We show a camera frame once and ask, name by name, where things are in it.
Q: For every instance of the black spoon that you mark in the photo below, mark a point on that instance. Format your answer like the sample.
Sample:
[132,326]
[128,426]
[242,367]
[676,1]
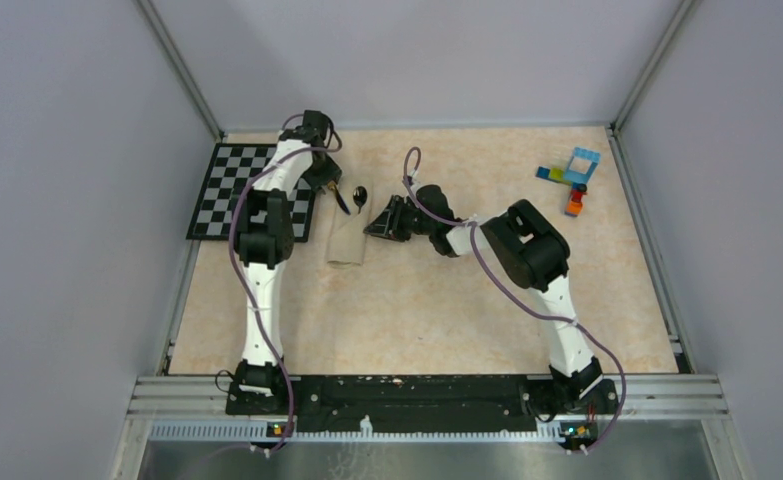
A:
[360,197]

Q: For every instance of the black white checkerboard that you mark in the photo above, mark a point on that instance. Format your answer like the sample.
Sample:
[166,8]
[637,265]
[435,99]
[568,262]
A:
[230,167]

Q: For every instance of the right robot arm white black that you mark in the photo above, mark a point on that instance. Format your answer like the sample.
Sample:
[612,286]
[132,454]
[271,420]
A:
[533,255]

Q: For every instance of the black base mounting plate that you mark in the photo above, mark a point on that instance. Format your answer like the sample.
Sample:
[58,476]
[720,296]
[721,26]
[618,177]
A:
[437,404]

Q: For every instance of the iridescent rainbow knife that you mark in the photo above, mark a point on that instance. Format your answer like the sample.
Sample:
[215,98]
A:
[339,198]

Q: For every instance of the beige cloth napkin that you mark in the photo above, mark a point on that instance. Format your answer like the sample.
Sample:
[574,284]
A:
[346,242]

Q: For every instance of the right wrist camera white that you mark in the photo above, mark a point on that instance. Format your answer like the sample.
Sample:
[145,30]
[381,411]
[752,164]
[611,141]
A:
[411,185]

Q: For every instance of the white slotted cable duct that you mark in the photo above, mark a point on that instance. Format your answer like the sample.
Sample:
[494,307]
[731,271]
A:
[248,431]

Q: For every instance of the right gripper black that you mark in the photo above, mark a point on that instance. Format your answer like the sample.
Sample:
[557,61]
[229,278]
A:
[388,224]

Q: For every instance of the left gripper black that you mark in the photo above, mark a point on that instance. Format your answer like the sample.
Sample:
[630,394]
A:
[331,172]

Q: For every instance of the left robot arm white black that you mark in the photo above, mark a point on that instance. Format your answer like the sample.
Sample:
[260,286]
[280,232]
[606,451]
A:
[262,239]

